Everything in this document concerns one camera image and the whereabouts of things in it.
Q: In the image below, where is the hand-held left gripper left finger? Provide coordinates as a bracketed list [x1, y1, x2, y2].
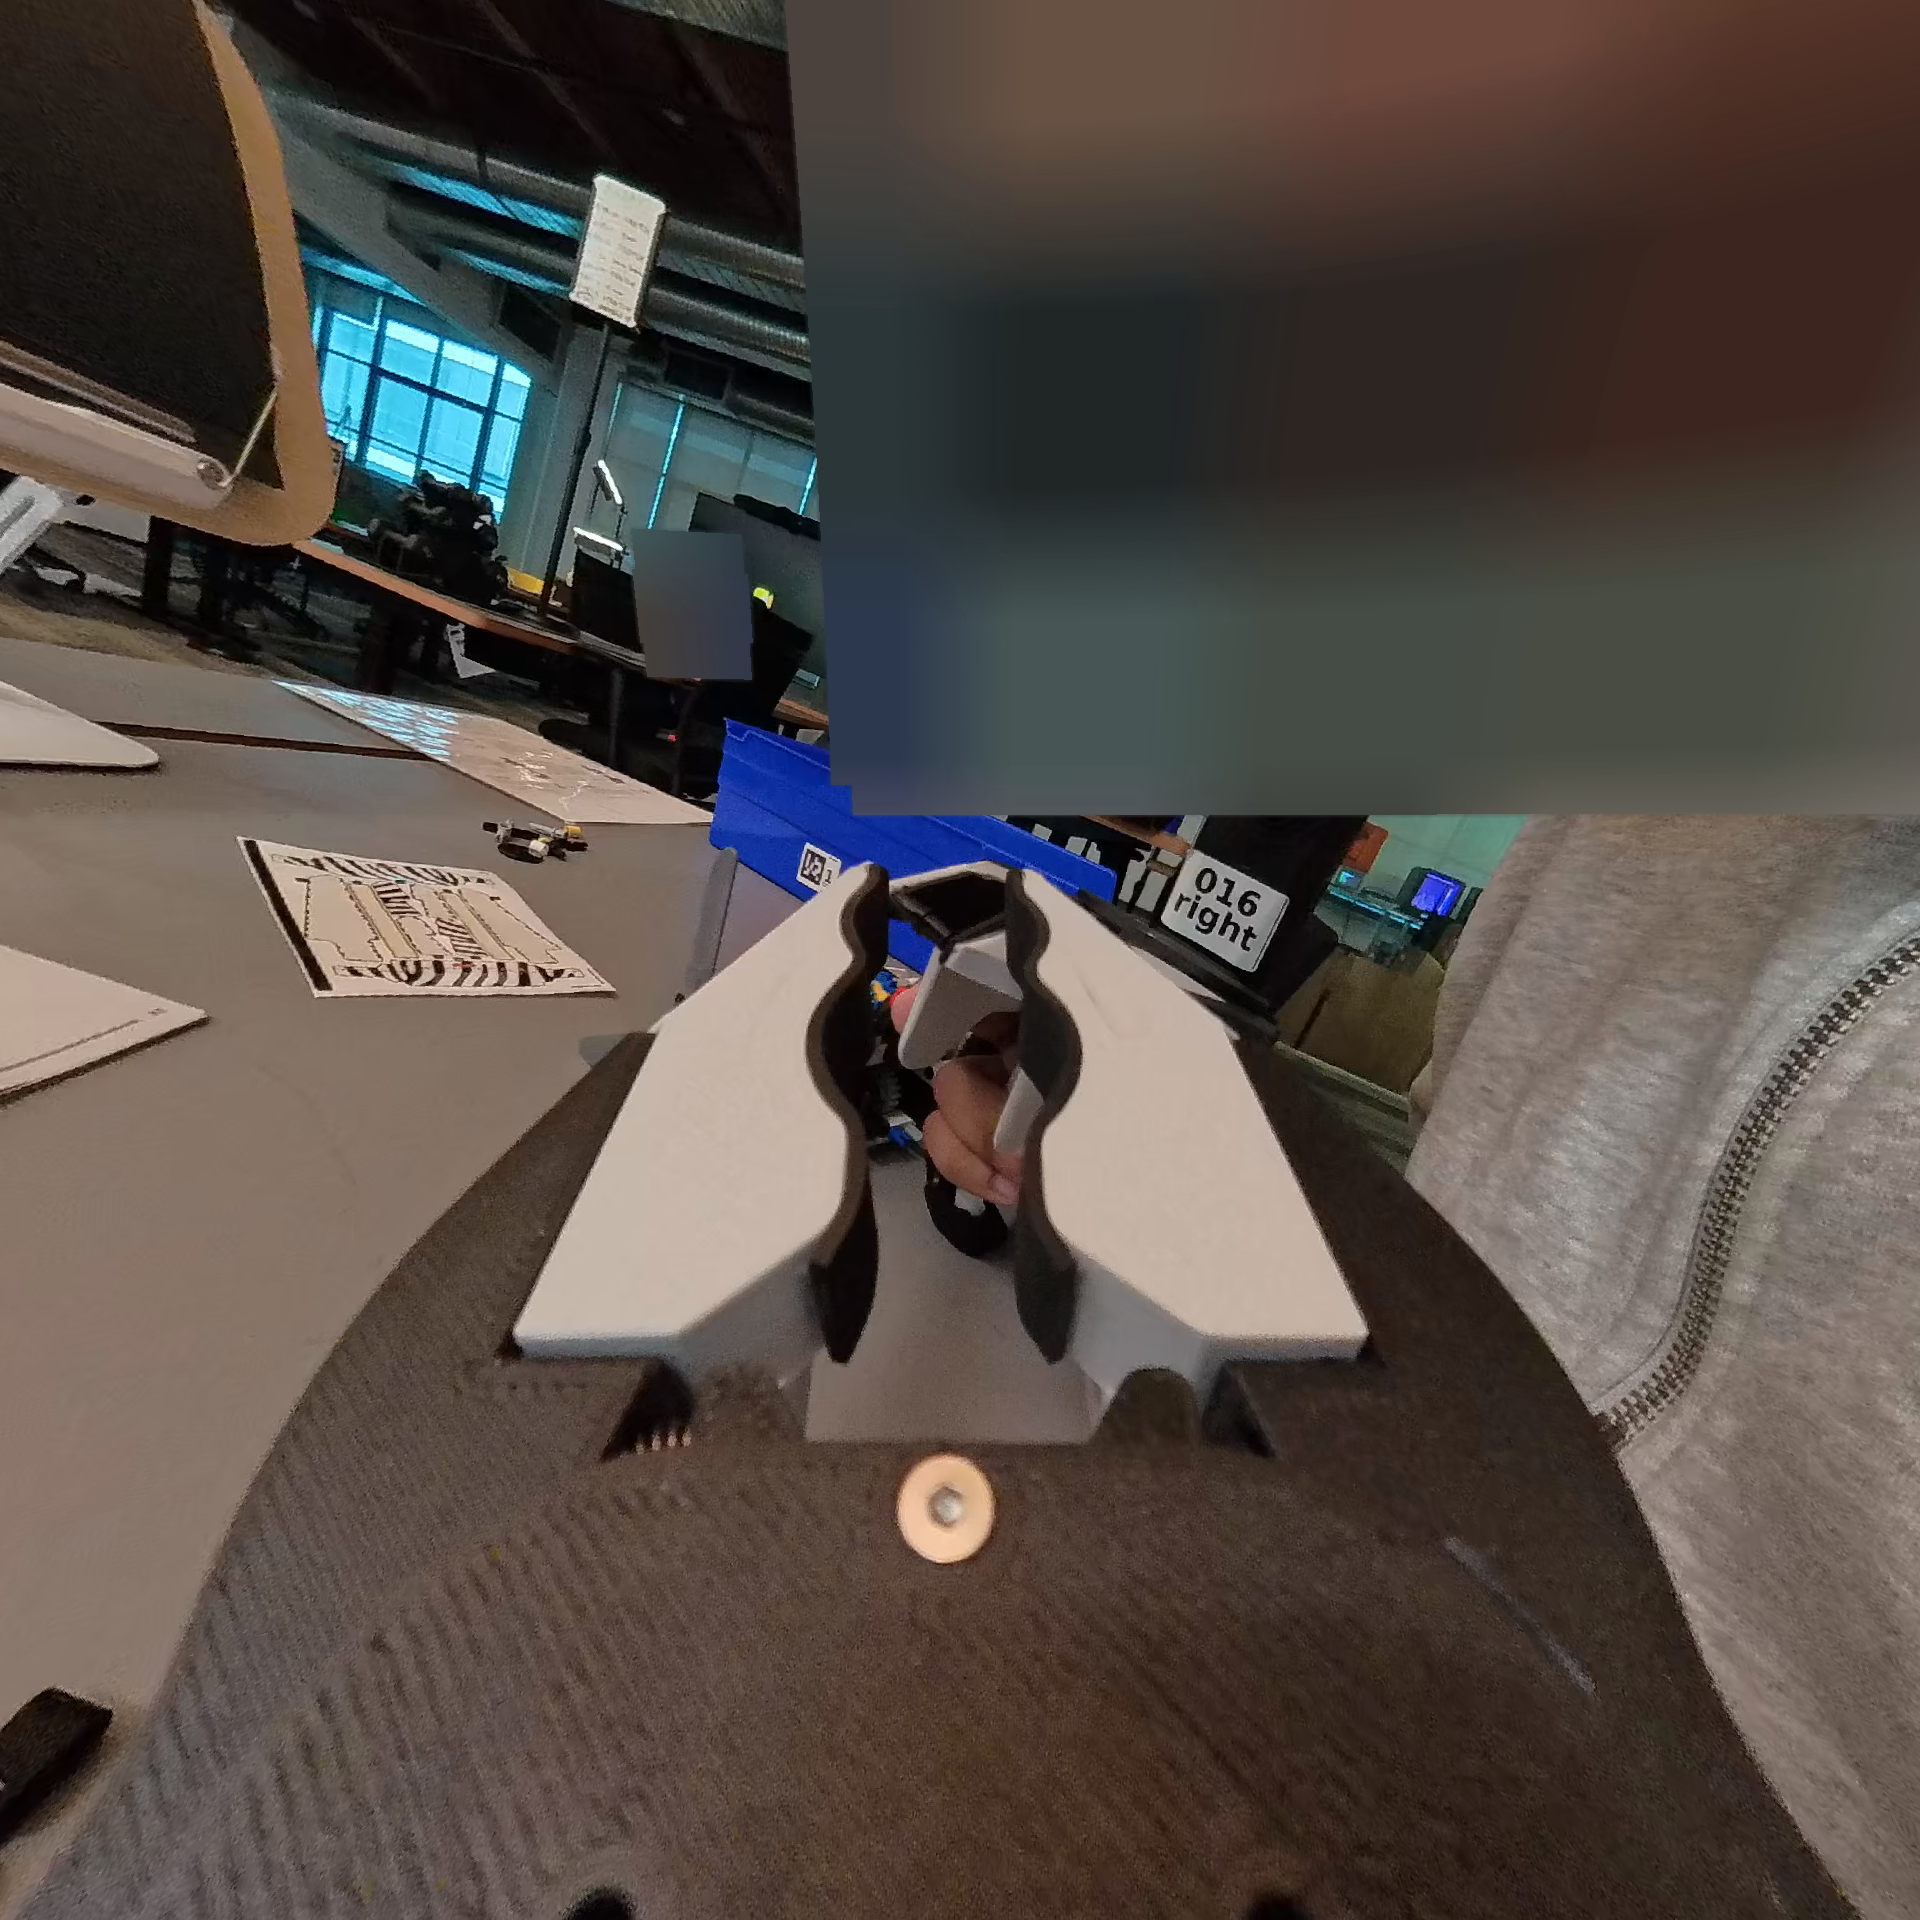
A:
[512, 866, 889, 1443]

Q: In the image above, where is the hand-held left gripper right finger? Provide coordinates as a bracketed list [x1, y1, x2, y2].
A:
[1000, 866, 1369, 1443]

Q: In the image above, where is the white instruction booklet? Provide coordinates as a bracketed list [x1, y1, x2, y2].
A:
[0, 943, 207, 1103]

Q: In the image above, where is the person's right hand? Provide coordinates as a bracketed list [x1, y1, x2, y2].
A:
[892, 987, 1038, 1208]

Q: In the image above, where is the blue plastic bin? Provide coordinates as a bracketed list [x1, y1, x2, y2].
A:
[711, 720, 1119, 992]

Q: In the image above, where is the zebra striped sticker sheet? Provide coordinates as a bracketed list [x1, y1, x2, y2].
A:
[240, 836, 616, 998]

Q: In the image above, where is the glossy white sheet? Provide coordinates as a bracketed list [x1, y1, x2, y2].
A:
[276, 680, 713, 828]

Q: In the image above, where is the person's grey zip hoodie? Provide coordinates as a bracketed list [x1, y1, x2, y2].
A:
[1407, 815, 1920, 1920]

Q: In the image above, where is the black background monitor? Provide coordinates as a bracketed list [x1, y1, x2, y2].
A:
[690, 492, 825, 676]

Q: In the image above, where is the wooden office desk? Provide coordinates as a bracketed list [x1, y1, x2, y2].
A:
[293, 540, 826, 722]

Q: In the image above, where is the white monitor stand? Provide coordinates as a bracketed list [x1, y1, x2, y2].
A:
[0, 374, 240, 771]

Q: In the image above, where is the black rectangular object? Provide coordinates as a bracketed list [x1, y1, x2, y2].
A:
[0, 1687, 116, 1819]

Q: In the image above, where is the white sign on pole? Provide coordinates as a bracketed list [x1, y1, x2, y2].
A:
[569, 171, 670, 328]

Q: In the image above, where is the black computer monitor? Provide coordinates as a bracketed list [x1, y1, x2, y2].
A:
[0, 0, 338, 548]

